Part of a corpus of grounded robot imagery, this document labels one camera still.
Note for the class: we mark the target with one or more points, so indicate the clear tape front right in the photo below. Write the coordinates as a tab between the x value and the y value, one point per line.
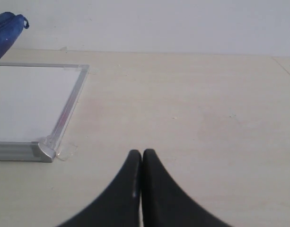
67	151

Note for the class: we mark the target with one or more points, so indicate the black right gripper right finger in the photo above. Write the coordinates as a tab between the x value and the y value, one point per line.
165	204

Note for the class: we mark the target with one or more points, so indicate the blue cloth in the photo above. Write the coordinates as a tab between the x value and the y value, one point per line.
11	26

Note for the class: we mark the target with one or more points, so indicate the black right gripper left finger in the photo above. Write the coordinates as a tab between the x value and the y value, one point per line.
118	205

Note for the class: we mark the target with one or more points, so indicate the whiteboard with aluminium frame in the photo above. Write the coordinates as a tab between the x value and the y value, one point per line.
36	104

